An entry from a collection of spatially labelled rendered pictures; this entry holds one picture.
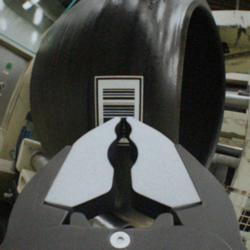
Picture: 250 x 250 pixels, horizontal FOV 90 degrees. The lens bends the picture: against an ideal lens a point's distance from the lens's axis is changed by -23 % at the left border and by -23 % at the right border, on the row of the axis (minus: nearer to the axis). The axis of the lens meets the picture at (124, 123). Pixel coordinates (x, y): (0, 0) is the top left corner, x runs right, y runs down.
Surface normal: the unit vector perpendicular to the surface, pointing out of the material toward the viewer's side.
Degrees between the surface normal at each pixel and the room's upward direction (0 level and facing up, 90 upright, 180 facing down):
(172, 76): 94
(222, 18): 90
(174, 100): 95
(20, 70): 90
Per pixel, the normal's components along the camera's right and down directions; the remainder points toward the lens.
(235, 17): -0.60, -0.32
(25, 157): 0.73, 0.16
